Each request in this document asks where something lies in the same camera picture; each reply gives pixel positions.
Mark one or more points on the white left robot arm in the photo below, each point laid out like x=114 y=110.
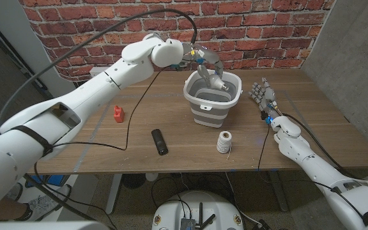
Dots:
x=75 y=102

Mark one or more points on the blue floor object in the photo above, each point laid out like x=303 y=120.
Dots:
x=54 y=179

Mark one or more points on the white grey collapsible bucket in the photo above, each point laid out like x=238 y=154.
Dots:
x=209 y=113

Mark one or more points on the white thread spool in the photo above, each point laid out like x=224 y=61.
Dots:
x=224 y=142

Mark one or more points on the grey table leg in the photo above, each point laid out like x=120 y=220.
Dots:
x=278 y=191

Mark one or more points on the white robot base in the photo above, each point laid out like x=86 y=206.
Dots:
x=209 y=204

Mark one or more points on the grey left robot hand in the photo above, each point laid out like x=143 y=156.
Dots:
x=204 y=56

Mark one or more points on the white table leg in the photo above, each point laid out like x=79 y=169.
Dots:
x=113 y=195

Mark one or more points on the grey sneaker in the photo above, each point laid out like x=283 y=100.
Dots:
x=53 y=201
x=14 y=191

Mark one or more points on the red brick print backdrop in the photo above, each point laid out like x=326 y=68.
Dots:
x=267 y=32

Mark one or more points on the white power strip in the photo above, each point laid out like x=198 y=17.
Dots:
x=96 y=71

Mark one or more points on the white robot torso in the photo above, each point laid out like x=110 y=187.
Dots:
x=43 y=226

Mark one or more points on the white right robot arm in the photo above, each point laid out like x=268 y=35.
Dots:
x=302 y=153

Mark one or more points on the black antenna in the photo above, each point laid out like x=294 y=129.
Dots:
x=209 y=221
x=200 y=212

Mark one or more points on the person's leg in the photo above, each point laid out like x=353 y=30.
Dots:
x=5 y=211

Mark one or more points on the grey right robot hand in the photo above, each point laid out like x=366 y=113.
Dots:
x=268 y=94

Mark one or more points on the small red plastic block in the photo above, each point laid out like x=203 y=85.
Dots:
x=119 y=115

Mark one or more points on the white light bulb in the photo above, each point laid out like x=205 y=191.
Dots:
x=216 y=82

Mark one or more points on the grey electronics box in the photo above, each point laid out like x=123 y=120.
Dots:
x=187 y=224

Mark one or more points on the grey tape strip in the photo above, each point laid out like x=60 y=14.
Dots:
x=93 y=134

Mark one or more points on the black cylinder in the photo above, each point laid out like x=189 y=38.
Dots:
x=159 y=142

